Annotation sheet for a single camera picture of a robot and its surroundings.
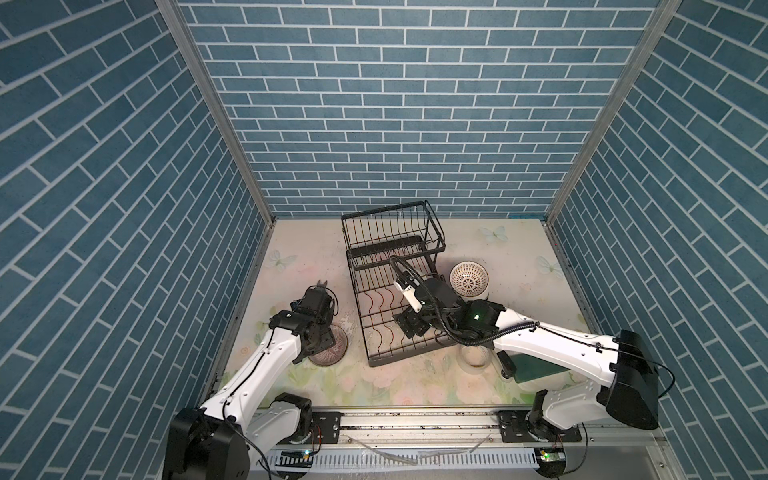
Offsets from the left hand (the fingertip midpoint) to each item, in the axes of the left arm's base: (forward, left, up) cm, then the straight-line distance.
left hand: (321, 343), depth 83 cm
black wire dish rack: (+26, -14, +15) cm, 33 cm away
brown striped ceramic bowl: (-2, -3, -3) cm, 5 cm away
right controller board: (-28, -59, -9) cm, 66 cm away
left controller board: (-26, +4, -8) cm, 27 cm away
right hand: (+5, -23, +13) cm, 27 cm away
